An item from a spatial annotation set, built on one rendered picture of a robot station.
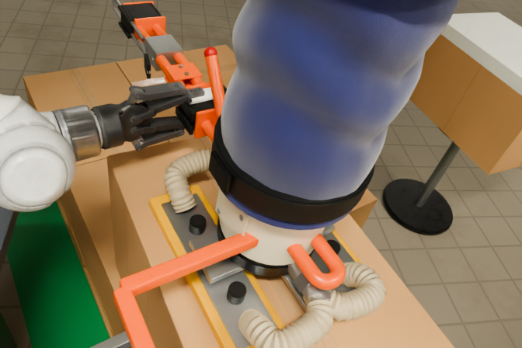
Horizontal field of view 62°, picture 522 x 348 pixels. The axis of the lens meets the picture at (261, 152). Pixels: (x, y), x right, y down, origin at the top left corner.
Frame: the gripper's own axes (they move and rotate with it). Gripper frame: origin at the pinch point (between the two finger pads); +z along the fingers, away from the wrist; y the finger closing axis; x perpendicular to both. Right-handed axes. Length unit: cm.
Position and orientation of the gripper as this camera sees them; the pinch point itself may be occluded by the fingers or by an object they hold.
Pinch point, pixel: (203, 104)
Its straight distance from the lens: 84.7
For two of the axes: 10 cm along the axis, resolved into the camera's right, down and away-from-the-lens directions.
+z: 8.3, -2.6, 4.9
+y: -1.7, 7.2, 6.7
